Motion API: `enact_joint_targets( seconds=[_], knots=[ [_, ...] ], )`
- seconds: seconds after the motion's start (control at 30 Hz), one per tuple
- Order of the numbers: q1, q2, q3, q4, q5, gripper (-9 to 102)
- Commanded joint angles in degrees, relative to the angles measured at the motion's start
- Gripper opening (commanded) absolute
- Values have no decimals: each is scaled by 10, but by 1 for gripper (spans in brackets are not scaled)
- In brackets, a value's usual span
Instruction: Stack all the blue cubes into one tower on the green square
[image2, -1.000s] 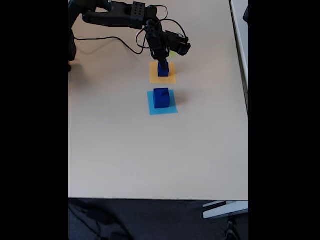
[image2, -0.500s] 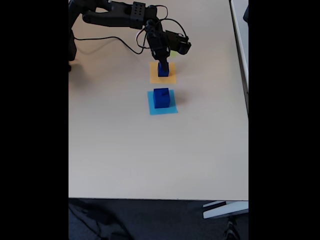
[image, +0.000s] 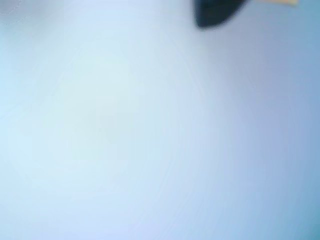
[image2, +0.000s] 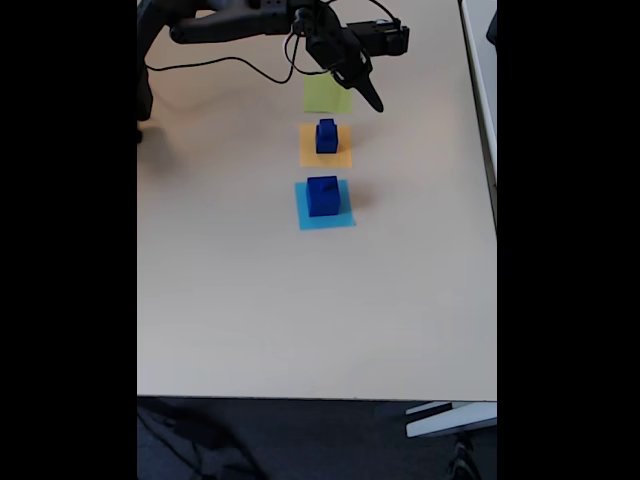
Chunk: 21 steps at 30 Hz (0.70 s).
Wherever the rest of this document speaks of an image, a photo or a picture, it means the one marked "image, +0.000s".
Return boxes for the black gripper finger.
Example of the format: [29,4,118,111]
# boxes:
[192,0,250,29]

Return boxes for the orange paper square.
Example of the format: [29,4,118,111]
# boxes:
[257,0,300,7]

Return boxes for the light blue paper square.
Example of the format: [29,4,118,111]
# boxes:
[0,0,320,240]

